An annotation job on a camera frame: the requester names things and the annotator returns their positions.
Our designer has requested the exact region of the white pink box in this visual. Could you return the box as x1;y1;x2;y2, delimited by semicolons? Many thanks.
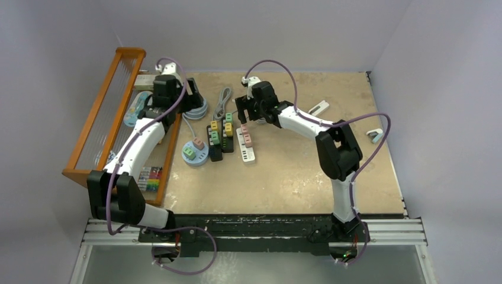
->
133;74;156;91

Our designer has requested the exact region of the grey power strip cable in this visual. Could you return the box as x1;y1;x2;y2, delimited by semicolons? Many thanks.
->
212;86;234;121

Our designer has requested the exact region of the blue packaged item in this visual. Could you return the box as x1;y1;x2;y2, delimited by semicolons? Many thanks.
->
123;91;153;127

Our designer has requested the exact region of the orange wooden shelf rack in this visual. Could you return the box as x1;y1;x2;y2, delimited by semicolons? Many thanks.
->
62;47;182;207

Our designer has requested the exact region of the round blue power hub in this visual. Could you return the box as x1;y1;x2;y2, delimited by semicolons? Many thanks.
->
182;137;209;167

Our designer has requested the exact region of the green plug on round hub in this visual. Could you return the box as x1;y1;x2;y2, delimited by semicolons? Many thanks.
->
182;146;196;160

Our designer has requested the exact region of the green plug on long strip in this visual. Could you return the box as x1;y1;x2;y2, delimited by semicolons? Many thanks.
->
210;130;221;145

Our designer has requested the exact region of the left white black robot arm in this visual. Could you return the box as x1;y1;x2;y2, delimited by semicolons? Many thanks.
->
86;72;203;242

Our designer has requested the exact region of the yellow charger plug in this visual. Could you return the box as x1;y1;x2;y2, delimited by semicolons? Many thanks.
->
223;122;233;137

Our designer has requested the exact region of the long black power strip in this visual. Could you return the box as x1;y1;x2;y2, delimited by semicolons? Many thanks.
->
206;125;223;162

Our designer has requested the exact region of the short black power strip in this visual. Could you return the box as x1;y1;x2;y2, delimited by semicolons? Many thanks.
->
221;114;234;153

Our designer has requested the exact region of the colourful marker pack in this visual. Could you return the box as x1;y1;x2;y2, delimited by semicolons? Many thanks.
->
137;167;163;192

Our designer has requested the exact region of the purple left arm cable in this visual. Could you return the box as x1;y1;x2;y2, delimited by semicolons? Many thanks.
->
107;57;218;276

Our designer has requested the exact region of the pink plug on round hub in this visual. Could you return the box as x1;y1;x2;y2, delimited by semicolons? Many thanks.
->
192;137;205;151

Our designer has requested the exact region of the white clip object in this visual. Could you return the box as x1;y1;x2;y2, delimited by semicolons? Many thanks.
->
308;100;330;117

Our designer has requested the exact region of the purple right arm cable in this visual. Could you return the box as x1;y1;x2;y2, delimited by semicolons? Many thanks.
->
243;59;392;267

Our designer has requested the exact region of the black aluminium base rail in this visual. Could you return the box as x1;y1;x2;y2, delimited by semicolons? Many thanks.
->
80;213;429;260

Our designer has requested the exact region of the pink charger plug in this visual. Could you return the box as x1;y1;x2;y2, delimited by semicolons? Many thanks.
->
243;133;253;148
240;124;249;135

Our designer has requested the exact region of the white power strip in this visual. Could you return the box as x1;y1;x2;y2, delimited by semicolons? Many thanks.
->
236;127;256;164

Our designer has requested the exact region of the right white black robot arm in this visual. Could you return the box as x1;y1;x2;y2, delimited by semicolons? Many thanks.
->
235;77;369;241

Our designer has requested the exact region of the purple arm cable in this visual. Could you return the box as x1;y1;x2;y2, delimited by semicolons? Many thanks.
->
107;57;218;276
243;59;392;267

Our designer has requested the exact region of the white blue clip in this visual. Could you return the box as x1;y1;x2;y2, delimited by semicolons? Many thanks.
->
366;128;384;144

